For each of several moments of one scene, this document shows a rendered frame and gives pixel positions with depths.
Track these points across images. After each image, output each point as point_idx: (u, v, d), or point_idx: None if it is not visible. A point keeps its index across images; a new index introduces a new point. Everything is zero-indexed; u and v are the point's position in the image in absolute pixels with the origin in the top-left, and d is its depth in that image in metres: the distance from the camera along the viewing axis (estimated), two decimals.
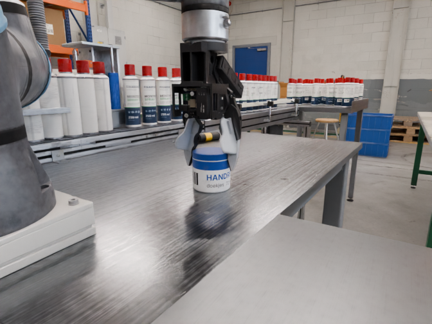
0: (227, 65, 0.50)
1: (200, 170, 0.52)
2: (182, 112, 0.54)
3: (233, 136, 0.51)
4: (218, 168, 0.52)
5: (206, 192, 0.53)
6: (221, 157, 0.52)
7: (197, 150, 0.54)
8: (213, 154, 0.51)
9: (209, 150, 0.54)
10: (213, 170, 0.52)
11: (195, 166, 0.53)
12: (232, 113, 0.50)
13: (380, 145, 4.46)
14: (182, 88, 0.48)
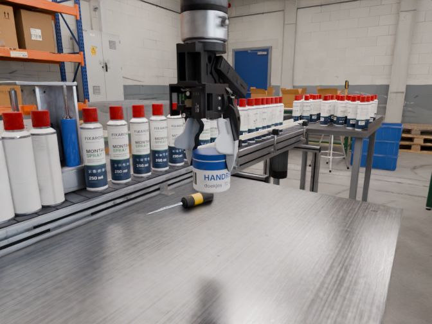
0: (226, 65, 0.50)
1: (198, 169, 0.53)
2: None
3: (231, 137, 0.51)
4: (216, 168, 0.52)
5: (204, 192, 0.53)
6: (218, 157, 0.52)
7: (197, 150, 0.55)
8: (210, 154, 0.51)
9: (209, 150, 0.54)
10: (211, 170, 0.52)
11: (193, 165, 0.54)
12: (230, 114, 0.50)
13: (389, 157, 4.20)
14: (180, 88, 0.49)
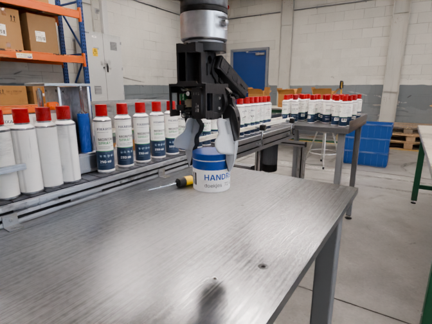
0: (226, 65, 0.50)
1: (198, 170, 0.53)
2: None
3: (231, 137, 0.51)
4: (216, 168, 0.52)
5: (204, 192, 0.53)
6: (218, 157, 0.52)
7: (197, 150, 0.55)
8: (210, 154, 0.51)
9: (209, 150, 0.54)
10: (211, 170, 0.52)
11: (193, 165, 0.54)
12: (230, 114, 0.50)
13: (380, 155, 4.37)
14: (180, 88, 0.49)
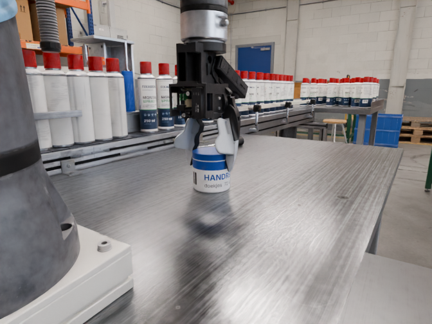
0: (226, 65, 0.50)
1: (198, 170, 0.53)
2: None
3: (231, 137, 0.51)
4: (216, 168, 0.52)
5: (204, 192, 0.53)
6: (219, 157, 0.52)
7: (197, 150, 0.54)
8: (210, 154, 0.51)
9: (209, 150, 0.54)
10: (211, 170, 0.52)
11: (193, 165, 0.54)
12: (230, 114, 0.50)
13: (389, 146, 4.36)
14: (180, 88, 0.49)
